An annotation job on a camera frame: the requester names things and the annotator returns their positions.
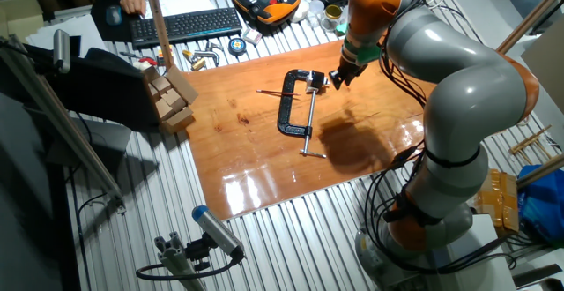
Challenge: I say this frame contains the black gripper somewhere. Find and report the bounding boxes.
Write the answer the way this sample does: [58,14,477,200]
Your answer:
[329,56,369,92]

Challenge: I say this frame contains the thin red pencil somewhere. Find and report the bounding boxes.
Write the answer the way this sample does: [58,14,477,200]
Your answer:
[256,89,301,98]

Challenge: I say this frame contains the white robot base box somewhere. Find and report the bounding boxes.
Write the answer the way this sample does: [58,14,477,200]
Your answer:
[422,213,519,291]

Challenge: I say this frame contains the black metal C-clamp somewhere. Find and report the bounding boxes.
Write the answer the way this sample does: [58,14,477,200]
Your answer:
[276,69,330,159]

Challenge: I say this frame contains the glass jar gold lid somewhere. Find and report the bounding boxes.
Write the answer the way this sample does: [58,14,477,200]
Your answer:
[321,4,345,32]

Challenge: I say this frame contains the clear plastic jar white lid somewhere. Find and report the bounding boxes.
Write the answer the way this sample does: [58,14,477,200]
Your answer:
[308,0,326,27]

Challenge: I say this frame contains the white rounded plastic object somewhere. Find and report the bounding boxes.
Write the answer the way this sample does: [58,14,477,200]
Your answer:
[290,0,312,23]

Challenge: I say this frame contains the small white pink box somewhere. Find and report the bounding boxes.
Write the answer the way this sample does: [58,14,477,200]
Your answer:
[241,27,263,45]

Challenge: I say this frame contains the round black tape measure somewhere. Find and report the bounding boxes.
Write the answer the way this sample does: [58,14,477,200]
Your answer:
[227,37,248,57]

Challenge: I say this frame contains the glossy orange wooden board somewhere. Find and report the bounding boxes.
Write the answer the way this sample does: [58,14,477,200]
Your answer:
[182,39,436,221]

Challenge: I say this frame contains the chrome faucet part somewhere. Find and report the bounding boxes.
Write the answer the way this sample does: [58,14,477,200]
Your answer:
[193,39,224,67]

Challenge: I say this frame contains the brass fitting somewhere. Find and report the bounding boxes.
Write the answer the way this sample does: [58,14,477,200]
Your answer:
[182,50,207,72]

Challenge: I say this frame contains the black computer keyboard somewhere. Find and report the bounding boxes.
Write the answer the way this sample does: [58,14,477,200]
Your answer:
[129,7,243,49]

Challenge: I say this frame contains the white paper sheets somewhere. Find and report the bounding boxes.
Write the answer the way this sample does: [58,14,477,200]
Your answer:
[26,13,107,58]
[134,0,217,19]

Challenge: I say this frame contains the wooden pole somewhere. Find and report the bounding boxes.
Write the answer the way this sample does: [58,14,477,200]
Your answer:
[516,153,564,190]
[496,0,564,55]
[141,0,175,70]

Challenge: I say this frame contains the bundle of wooden sticks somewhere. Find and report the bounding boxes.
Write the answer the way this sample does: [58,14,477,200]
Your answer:
[508,124,554,164]

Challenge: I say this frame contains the taped cardboard package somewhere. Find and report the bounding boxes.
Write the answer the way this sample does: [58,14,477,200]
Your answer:
[473,168,521,235]

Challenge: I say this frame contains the brown cardboard panel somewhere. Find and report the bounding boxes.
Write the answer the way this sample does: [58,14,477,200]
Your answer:
[522,15,564,116]

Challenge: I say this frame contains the blue plastic bag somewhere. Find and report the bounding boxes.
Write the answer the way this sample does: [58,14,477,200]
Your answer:
[517,163,564,246]

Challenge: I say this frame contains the black mouse pad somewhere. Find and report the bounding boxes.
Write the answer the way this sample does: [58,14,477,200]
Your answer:
[91,0,146,43]

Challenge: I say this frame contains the grey flat panel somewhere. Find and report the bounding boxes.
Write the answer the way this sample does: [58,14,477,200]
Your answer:
[43,116,133,177]

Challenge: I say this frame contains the beige cardboard box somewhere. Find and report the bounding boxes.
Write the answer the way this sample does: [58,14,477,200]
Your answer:
[0,0,45,41]

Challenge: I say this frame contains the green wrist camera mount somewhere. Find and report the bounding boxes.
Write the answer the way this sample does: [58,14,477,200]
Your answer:
[334,21,382,66]

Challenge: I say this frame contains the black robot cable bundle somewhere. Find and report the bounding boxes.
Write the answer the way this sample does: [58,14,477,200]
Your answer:
[365,0,519,279]

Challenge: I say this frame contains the red handled tool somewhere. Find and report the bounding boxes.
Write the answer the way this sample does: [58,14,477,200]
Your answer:
[119,51,159,67]

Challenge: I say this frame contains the silver camera blue cap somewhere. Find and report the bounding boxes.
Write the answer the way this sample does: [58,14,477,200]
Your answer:
[191,205,246,261]

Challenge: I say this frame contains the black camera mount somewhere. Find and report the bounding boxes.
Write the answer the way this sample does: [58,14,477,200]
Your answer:
[184,233,212,272]

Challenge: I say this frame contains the aluminium profile post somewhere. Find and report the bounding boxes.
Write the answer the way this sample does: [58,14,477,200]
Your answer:
[153,231,208,291]

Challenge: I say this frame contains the black camera cable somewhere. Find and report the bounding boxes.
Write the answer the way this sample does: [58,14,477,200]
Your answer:
[135,250,244,282]

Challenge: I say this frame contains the grey metal frame beam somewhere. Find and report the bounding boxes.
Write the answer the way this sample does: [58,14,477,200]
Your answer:
[0,34,127,213]

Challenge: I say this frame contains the plain silver camera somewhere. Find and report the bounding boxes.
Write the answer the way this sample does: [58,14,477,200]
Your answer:
[52,29,71,74]

